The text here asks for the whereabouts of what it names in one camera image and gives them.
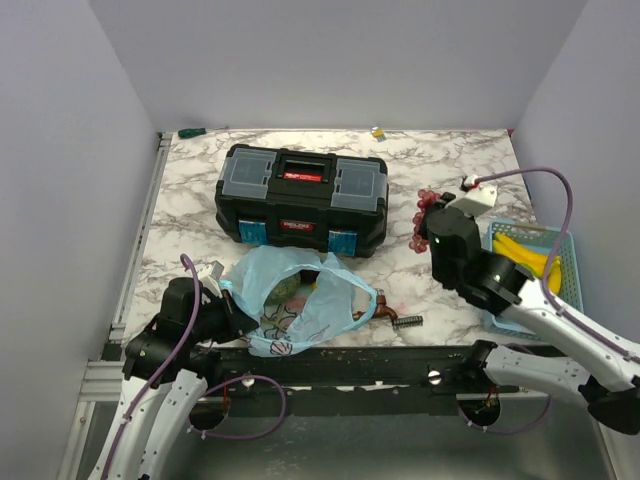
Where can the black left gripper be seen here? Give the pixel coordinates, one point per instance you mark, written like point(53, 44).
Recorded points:
point(238, 322)

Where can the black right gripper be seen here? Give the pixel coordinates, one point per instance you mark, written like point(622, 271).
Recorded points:
point(444, 201)

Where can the purple fake grape bunch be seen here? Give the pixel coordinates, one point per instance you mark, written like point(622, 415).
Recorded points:
point(426, 200)

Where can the light blue plastic bag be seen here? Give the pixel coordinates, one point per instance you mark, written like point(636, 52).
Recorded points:
point(308, 318)

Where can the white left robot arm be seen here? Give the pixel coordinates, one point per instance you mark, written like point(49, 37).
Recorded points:
point(165, 373)

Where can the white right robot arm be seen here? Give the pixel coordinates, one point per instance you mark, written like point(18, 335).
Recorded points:
point(598, 369)

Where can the yellow fake banana bunch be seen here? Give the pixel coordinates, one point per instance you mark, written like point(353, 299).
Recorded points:
point(534, 262)

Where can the small metal spring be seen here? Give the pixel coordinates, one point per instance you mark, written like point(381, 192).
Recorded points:
point(407, 322)

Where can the light blue plastic basket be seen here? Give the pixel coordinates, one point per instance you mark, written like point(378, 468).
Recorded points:
point(539, 239)

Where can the brown faucet tap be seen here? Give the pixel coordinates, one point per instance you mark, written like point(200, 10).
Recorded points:
point(365, 305)

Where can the black plastic toolbox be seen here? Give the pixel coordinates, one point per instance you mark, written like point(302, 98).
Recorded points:
point(301, 196)

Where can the small yellow blue object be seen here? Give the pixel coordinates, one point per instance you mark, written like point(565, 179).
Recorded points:
point(378, 134)

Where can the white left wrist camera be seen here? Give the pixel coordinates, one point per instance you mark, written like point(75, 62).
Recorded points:
point(209, 275)

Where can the black metal base rail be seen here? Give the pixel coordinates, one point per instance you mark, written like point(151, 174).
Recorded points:
point(349, 381)

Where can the green handled screwdriver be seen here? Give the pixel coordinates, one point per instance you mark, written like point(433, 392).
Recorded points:
point(189, 133)

